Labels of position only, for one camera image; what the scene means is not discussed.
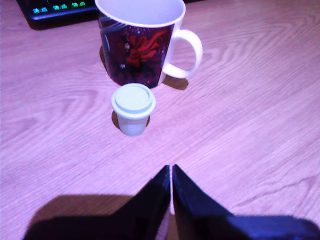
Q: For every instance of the black backlit keyboard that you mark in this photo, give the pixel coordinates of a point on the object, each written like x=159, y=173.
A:
x=62, y=15

